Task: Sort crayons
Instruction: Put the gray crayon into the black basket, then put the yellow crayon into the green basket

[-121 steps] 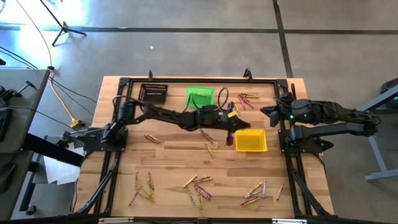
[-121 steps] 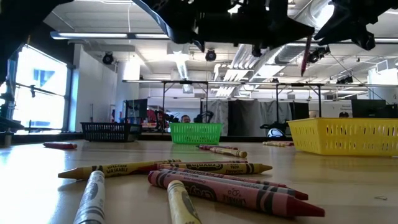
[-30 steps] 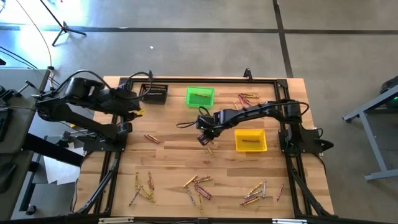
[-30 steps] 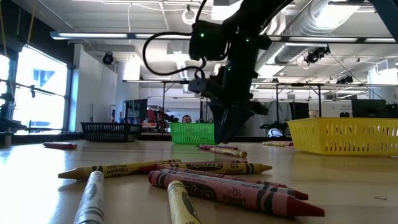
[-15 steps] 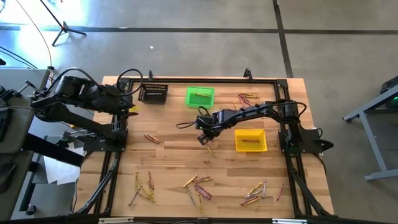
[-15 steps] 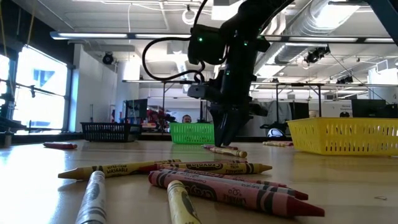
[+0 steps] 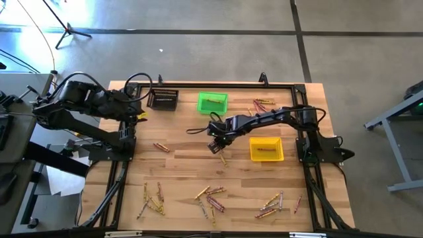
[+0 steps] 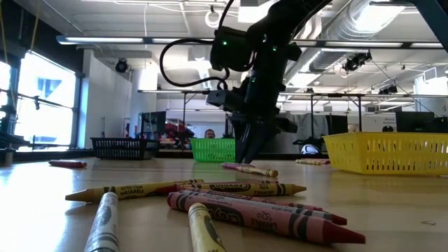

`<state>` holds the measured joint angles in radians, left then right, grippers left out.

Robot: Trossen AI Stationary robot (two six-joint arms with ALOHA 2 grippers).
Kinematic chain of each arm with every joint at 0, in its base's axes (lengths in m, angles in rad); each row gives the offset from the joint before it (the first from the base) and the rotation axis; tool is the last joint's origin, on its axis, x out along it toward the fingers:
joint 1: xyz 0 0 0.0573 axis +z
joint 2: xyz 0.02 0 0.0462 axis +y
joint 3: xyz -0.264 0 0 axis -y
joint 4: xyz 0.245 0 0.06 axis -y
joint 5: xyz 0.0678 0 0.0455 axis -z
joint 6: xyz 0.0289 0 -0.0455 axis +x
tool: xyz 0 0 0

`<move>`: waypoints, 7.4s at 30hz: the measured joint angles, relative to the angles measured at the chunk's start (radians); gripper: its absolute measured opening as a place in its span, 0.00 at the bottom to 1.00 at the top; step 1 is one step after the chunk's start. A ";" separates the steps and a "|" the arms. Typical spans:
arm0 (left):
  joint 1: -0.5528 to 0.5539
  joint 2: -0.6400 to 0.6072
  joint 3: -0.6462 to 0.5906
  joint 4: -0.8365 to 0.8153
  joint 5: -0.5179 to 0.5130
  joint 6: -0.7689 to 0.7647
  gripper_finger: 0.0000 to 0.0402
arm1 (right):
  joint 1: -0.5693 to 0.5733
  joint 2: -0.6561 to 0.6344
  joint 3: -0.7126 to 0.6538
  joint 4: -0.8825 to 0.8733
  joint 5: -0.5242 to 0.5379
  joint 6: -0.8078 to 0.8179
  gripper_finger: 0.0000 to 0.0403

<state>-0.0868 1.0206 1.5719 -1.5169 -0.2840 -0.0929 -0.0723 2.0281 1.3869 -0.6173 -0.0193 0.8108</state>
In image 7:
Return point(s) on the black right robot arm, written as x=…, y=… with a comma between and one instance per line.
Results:
x=264, y=117

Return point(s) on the black plastic basket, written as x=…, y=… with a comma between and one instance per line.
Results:
x=155, y=105

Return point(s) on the black caster wheel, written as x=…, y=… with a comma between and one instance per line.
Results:
x=33, y=223

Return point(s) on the white paper sheet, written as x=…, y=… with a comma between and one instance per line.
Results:
x=64, y=182

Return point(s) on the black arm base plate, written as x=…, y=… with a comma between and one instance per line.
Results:
x=327, y=148
x=109, y=153

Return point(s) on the black clamp mount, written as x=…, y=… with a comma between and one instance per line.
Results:
x=160, y=80
x=263, y=79

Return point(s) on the gray metal table frame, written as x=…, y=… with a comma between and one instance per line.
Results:
x=393, y=145

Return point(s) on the black aluminium table frame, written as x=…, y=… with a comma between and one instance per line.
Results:
x=215, y=85

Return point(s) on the yellow tape label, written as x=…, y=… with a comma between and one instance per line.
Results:
x=143, y=115

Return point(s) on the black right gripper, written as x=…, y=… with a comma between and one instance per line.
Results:
x=221, y=132

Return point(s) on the green plastic basket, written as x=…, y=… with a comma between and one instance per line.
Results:
x=206, y=107

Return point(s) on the black tripod stand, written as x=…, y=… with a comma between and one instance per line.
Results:
x=67, y=31

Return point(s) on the gray desk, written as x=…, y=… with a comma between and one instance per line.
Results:
x=16, y=148

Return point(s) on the black support beam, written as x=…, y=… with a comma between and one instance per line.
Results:
x=56, y=162

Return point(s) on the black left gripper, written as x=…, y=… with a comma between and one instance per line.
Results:
x=127, y=105

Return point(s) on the silver bracket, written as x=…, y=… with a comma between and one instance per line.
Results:
x=123, y=234
x=307, y=235

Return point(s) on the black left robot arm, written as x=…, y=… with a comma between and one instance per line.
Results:
x=92, y=130

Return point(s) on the black device green light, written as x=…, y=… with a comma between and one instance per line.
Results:
x=416, y=91

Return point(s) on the yellow plastic basket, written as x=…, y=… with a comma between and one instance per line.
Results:
x=274, y=157

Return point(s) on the dark yellow crayon pointing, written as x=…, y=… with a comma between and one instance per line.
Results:
x=215, y=189

